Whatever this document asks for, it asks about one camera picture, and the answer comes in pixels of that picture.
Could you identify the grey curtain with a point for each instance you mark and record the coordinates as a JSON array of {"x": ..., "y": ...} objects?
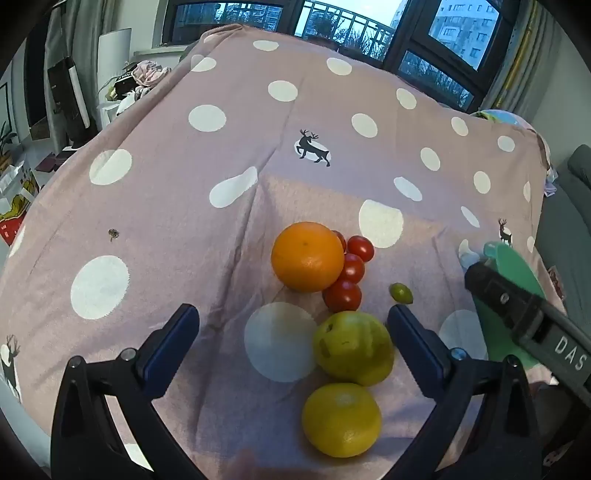
[{"x": 83, "y": 27}]

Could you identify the small dark speck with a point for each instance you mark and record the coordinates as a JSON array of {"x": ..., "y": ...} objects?
[{"x": 113, "y": 234}]

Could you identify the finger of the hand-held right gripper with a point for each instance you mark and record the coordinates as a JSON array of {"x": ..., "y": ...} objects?
[{"x": 531, "y": 318}]

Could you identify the pile of pink clothes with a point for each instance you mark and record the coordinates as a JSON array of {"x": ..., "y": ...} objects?
[{"x": 150, "y": 73}]

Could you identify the green plastic bowl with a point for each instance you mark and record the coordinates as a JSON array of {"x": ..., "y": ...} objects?
[{"x": 517, "y": 267}]

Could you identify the yellow striped curtain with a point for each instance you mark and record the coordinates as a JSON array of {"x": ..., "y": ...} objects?
[{"x": 524, "y": 46}]

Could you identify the small green oval fruit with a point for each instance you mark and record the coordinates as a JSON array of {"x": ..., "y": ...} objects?
[{"x": 401, "y": 293}]

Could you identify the red cardboard box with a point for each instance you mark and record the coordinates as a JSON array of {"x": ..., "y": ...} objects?
[{"x": 16, "y": 207}]

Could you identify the yellow-green mango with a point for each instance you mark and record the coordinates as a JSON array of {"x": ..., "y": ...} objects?
[{"x": 353, "y": 348}]

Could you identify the dark framed window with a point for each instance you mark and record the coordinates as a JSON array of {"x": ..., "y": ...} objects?
[{"x": 351, "y": 27}]

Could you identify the pink dotted deer blanket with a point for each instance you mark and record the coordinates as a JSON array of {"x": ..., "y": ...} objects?
[{"x": 277, "y": 138}]

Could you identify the red cherry tomato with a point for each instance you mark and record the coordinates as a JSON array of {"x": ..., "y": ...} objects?
[
  {"x": 340, "y": 239},
  {"x": 361, "y": 248},
  {"x": 353, "y": 268},
  {"x": 342, "y": 295}
]

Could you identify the orange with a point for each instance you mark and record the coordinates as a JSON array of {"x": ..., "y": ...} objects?
[{"x": 307, "y": 256}]

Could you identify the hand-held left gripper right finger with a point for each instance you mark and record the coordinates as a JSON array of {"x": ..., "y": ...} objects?
[{"x": 413, "y": 346}]

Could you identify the black upright panel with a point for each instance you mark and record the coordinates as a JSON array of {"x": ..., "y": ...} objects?
[{"x": 69, "y": 101}]

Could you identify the yellow lemon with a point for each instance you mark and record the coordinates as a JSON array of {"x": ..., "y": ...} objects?
[{"x": 341, "y": 420}]

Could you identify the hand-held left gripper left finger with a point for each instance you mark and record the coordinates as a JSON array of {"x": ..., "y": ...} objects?
[{"x": 173, "y": 344}]

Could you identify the grey sofa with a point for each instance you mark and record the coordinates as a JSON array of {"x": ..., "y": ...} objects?
[{"x": 572, "y": 207}]

